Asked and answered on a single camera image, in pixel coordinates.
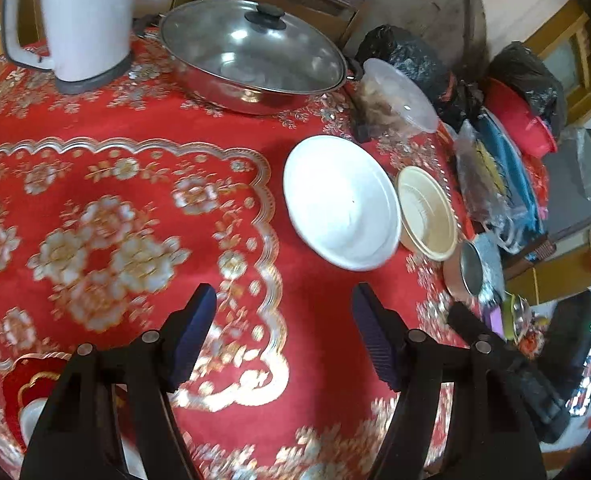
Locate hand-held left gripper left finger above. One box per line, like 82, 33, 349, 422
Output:
20, 283, 218, 480

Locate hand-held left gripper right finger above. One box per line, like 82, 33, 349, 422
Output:
352, 283, 547, 480

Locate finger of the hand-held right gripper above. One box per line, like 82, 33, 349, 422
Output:
447, 301, 515, 362

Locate white bowl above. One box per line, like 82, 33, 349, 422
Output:
282, 134, 401, 267
286, 220, 403, 272

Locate small red glass plate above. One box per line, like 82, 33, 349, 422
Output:
16, 371, 69, 453

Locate large red ribbed glass plate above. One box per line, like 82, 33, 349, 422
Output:
0, 352, 74, 461

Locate small steel cup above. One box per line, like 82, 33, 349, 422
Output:
442, 239, 487, 304

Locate cream plastic bowl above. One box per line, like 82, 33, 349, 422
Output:
396, 165, 460, 262

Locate clear plastic bag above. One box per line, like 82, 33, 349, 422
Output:
454, 119, 526, 257

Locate red floral tablecloth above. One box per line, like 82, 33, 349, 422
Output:
0, 25, 551, 480

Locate blue plastic tray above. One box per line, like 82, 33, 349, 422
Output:
474, 109, 547, 237

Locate red plastic basin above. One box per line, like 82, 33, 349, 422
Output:
482, 76, 559, 159

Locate clear plastic food container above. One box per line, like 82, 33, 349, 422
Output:
354, 58, 442, 142

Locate stainless steel pot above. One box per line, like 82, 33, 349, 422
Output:
134, 17, 365, 117

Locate black plastic bag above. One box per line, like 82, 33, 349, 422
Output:
487, 41, 569, 137
354, 24, 482, 132

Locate glass pot lid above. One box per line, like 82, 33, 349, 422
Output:
158, 0, 349, 96

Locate round wooden table top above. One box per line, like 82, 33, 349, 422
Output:
228, 0, 487, 82

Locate white electric kettle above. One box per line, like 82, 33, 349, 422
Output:
2, 0, 140, 97

